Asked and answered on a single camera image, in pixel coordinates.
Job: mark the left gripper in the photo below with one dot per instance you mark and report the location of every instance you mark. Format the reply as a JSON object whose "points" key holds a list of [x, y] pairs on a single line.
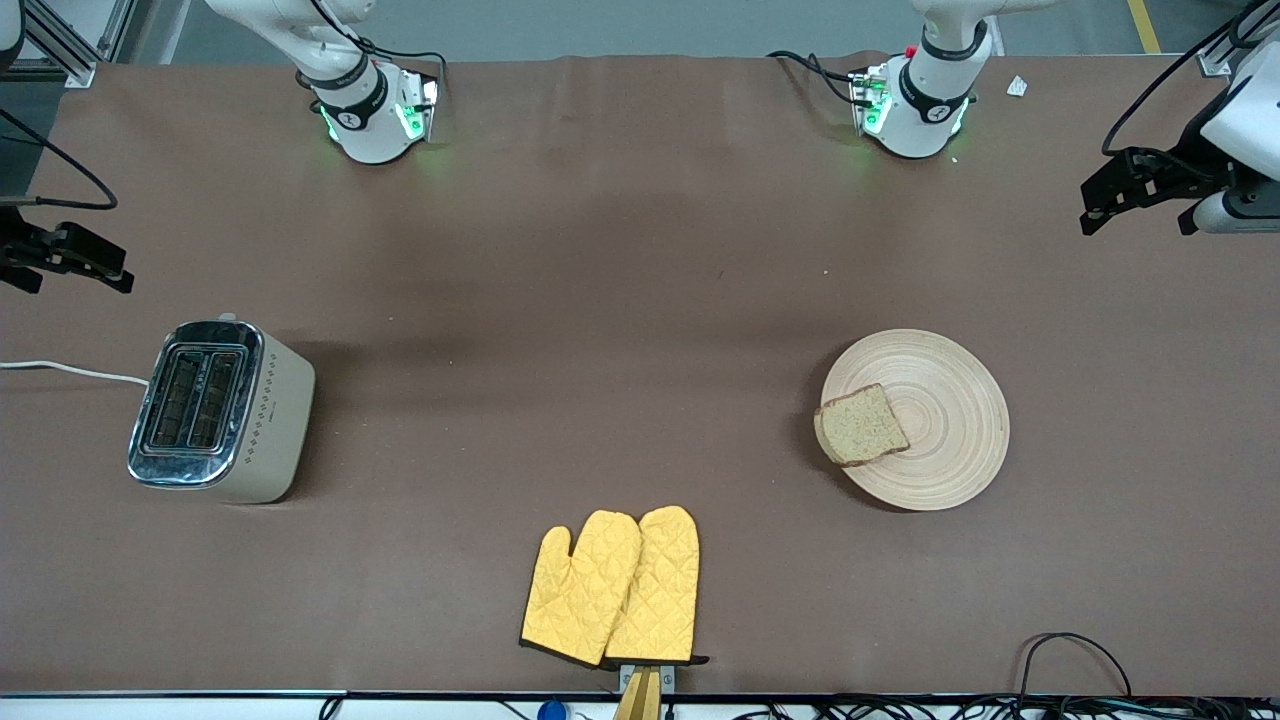
{"points": [[1187, 166]]}

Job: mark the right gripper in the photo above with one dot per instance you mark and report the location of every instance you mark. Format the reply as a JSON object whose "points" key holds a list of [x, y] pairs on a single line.
{"points": [[16, 243]]}

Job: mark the round wooden plate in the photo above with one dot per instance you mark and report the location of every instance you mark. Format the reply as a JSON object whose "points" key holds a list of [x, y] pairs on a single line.
{"points": [[950, 420]]}

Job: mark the brown bread slice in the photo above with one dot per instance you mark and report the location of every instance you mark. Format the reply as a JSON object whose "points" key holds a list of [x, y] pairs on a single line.
{"points": [[862, 425]]}

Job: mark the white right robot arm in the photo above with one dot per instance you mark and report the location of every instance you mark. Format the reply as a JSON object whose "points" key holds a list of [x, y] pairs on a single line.
{"points": [[370, 125]]}

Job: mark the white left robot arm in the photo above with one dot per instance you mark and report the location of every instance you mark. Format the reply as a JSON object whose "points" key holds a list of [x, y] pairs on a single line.
{"points": [[930, 110]]}

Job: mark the beige chrome toaster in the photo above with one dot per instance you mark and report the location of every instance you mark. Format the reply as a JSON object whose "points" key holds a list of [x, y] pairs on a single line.
{"points": [[272, 430]]}

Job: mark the white paper scrap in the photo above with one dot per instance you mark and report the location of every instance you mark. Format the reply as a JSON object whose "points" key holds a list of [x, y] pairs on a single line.
{"points": [[1017, 86]]}

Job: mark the brown table cover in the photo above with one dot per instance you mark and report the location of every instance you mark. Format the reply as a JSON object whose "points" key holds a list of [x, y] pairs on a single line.
{"points": [[600, 200]]}

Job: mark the yellow quilted oven mitt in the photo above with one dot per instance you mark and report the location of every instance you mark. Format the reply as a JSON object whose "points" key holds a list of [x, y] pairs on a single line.
{"points": [[662, 590], [580, 590]]}

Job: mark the blue round object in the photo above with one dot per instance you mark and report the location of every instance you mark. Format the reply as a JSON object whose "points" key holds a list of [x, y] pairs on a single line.
{"points": [[552, 712]]}

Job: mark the wooden stick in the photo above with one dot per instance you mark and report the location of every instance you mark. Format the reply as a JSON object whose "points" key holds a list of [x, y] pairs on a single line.
{"points": [[640, 702]]}

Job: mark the aluminium frame profile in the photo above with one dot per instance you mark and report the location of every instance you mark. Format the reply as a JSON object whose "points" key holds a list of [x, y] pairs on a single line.
{"points": [[1215, 62], [70, 60]]}

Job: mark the small metal bracket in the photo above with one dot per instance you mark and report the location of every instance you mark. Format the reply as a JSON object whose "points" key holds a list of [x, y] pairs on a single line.
{"points": [[668, 678]]}

